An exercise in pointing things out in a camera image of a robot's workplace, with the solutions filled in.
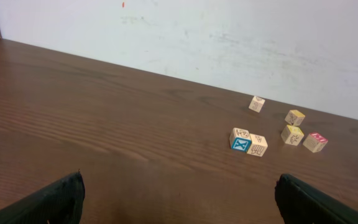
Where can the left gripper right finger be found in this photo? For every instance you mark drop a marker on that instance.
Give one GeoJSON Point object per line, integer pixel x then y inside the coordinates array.
{"type": "Point", "coordinates": [299, 202]}

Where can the white block top far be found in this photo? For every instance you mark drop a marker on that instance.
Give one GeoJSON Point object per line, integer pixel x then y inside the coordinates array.
{"type": "Point", "coordinates": [256, 104]}

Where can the red letter M block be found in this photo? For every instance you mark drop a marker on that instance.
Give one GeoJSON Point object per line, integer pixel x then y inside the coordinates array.
{"type": "Point", "coordinates": [315, 142]}

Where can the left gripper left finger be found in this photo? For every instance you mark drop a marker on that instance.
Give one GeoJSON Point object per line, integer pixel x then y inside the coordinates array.
{"type": "Point", "coordinates": [58, 202]}

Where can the yellow block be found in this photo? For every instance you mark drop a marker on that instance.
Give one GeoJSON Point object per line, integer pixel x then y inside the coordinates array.
{"type": "Point", "coordinates": [294, 117]}
{"type": "Point", "coordinates": [292, 135]}

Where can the plain hand sign block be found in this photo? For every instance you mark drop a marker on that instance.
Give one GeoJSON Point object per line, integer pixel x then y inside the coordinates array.
{"type": "Point", "coordinates": [258, 146]}

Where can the yellow top block far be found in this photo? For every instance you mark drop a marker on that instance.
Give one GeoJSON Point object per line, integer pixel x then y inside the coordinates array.
{"type": "Point", "coordinates": [294, 117]}

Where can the blue X side block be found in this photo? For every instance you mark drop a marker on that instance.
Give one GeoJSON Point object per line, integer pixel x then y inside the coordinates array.
{"type": "Point", "coordinates": [240, 139]}

